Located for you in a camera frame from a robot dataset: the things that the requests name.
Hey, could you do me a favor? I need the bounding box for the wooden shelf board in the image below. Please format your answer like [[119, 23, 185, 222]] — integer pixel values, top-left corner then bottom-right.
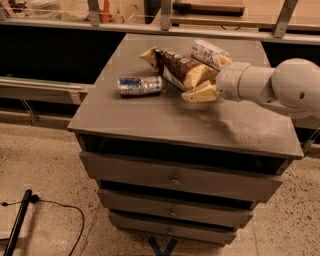
[[171, 0, 320, 32]]

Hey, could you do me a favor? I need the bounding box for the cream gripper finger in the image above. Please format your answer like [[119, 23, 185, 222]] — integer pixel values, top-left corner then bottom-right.
[[213, 54, 232, 71], [182, 80, 219, 103]]

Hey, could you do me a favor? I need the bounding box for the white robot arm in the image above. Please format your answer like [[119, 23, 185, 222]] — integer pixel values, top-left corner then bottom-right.
[[182, 58, 320, 119]]

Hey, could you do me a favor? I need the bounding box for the grey drawer cabinet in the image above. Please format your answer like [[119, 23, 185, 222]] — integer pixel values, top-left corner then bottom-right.
[[68, 35, 303, 233]]

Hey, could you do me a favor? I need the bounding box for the metal railing frame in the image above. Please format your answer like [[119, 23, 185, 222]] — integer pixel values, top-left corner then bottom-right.
[[0, 0, 320, 45]]

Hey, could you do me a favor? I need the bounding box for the black pole on floor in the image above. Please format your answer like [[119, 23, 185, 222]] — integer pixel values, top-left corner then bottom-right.
[[3, 189, 32, 256]]

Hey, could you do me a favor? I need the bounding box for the middle grey drawer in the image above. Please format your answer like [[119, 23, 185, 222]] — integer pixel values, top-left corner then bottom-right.
[[97, 189, 253, 229]]

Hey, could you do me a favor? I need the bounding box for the bottom grey drawer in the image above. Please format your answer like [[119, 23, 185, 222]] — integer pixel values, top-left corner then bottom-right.
[[109, 212, 236, 245]]

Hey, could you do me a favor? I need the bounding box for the blue and silver soda can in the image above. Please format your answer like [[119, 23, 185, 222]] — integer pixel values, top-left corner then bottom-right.
[[117, 76, 163, 96]]

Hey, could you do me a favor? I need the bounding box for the top grey drawer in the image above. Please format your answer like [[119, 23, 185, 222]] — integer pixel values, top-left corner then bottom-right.
[[80, 151, 283, 202]]

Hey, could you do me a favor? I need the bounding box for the grey drawer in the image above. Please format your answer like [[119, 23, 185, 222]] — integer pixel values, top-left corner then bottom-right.
[[109, 212, 236, 245], [80, 151, 283, 202], [97, 189, 253, 229]]

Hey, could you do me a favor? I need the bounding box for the brown and yellow chip bag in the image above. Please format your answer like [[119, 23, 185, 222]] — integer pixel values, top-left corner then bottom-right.
[[140, 47, 218, 91]]

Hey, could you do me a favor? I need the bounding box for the black cable on floor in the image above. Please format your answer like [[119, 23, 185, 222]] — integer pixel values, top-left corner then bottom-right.
[[0, 194, 86, 256]]

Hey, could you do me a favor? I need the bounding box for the clear plastic water bottle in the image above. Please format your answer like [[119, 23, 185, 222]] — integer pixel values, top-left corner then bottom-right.
[[190, 39, 231, 70]]

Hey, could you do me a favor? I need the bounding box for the low metal side shelf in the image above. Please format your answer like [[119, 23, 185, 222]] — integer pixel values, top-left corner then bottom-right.
[[0, 76, 92, 127]]

